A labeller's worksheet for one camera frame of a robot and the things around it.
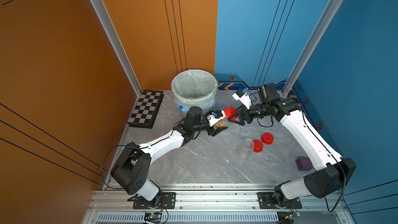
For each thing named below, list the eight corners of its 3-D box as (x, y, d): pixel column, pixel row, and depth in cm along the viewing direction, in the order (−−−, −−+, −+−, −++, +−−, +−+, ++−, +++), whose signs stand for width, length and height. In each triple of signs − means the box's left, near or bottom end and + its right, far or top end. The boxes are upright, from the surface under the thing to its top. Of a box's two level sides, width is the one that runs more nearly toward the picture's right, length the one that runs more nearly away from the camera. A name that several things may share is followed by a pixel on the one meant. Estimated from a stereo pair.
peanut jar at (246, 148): (239, 157, 89) (243, 148, 80) (241, 147, 93) (245, 137, 84) (247, 160, 88) (252, 151, 79) (249, 149, 92) (254, 140, 83)
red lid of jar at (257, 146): (253, 151, 92) (254, 149, 89) (253, 141, 96) (254, 139, 94) (261, 153, 91) (263, 151, 89) (261, 142, 95) (262, 140, 93)
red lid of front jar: (262, 144, 94) (263, 143, 92) (259, 134, 99) (261, 132, 97) (273, 144, 94) (275, 142, 92) (270, 134, 99) (272, 132, 96)
